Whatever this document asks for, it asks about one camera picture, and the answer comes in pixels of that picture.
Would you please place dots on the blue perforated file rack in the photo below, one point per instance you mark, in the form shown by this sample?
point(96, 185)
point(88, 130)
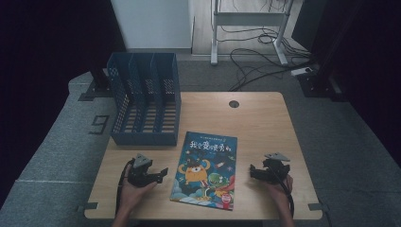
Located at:
point(148, 138)

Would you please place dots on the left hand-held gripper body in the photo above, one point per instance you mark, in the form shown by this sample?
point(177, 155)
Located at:
point(140, 175)

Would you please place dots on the person's right hand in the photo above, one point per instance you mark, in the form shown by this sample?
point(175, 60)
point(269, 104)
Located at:
point(283, 190)

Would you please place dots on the person's left hand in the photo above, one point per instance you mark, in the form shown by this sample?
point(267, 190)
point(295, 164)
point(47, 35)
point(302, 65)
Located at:
point(132, 197)

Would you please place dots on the white metal desk frame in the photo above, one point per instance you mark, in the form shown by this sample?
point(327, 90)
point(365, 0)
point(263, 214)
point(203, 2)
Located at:
point(249, 18)

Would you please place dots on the white power strip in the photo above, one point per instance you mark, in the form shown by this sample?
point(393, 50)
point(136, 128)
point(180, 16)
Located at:
point(301, 71)

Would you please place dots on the colourful cartoon picture book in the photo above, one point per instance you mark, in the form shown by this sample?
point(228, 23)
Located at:
point(205, 170)

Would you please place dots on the white panel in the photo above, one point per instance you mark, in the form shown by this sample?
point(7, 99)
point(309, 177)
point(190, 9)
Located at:
point(154, 23)

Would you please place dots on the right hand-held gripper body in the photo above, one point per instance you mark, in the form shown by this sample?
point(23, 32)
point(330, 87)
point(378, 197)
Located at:
point(275, 171)

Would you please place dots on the black stand base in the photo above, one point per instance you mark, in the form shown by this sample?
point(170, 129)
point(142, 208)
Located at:
point(96, 90)
point(318, 85)

